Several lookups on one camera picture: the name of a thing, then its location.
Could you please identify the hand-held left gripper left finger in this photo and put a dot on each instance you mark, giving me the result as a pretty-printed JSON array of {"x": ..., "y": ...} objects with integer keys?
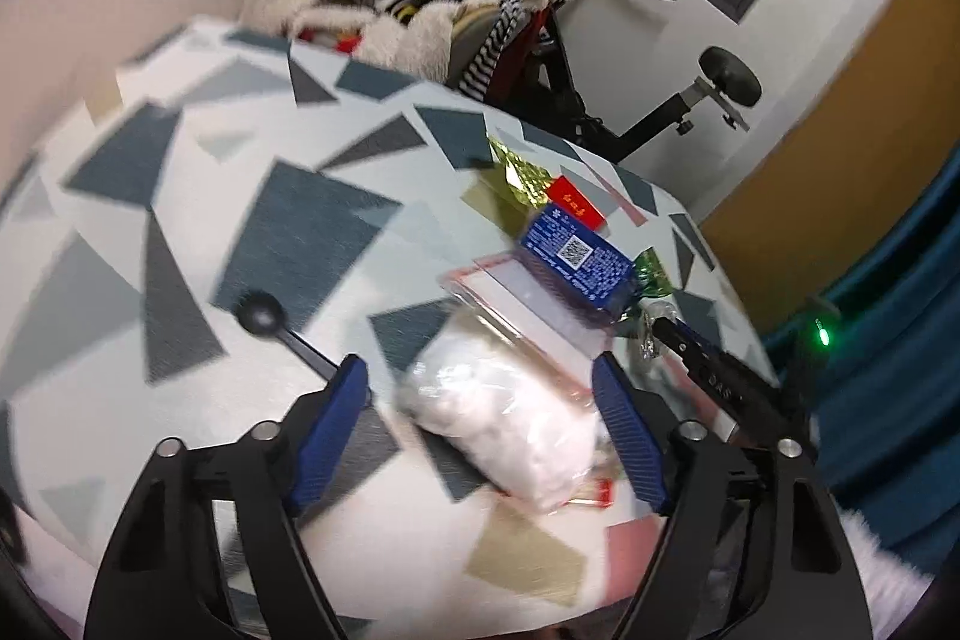
[{"x": 339, "y": 430}]

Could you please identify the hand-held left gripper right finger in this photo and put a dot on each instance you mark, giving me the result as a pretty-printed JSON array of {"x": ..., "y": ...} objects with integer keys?
[{"x": 628, "y": 437}]

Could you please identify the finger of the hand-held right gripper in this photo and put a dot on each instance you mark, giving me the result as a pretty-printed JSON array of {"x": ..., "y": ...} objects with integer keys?
[{"x": 712, "y": 374}]

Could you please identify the clear wrapper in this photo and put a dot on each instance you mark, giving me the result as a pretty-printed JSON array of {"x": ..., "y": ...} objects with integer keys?
[{"x": 661, "y": 310}]

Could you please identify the green foil wrapper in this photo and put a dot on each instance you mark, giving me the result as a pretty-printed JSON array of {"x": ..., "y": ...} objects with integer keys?
[{"x": 652, "y": 272}]

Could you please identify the clear bag of white cotton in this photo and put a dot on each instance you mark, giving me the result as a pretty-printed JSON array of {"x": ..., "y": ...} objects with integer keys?
[{"x": 510, "y": 415}]

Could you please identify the blue cardboard box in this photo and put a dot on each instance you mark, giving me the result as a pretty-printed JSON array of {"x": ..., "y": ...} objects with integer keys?
[{"x": 577, "y": 261}]

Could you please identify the gold foil wrapper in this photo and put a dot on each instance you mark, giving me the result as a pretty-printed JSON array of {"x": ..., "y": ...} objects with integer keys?
[{"x": 517, "y": 175}]

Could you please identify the teal curtain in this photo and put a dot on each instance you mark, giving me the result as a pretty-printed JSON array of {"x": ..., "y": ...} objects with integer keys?
[{"x": 900, "y": 347}]

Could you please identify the black ball-tipped rod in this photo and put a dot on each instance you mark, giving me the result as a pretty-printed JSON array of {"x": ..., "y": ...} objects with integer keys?
[{"x": 259, "y": 314}]

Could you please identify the pale fuzzy fleece garment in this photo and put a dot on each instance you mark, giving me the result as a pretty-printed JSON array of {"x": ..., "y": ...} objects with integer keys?
[{"x": 889, "y": 557}]

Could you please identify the red cigarette pack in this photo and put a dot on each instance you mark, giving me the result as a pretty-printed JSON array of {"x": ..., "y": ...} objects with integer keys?
[{"x": 576, "y": 203}]

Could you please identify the tan wooden panel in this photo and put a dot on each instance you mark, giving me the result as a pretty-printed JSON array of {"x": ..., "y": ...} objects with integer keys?
[{"x": 840, "y": 123}]

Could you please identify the black exercise bike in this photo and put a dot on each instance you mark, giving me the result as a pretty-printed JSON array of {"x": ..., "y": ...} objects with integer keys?
[{"x": 559, "y": 85}]

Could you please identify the red garment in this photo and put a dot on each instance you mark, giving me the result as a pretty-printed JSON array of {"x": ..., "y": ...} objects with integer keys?
[{"x": 525, "y": 55}]

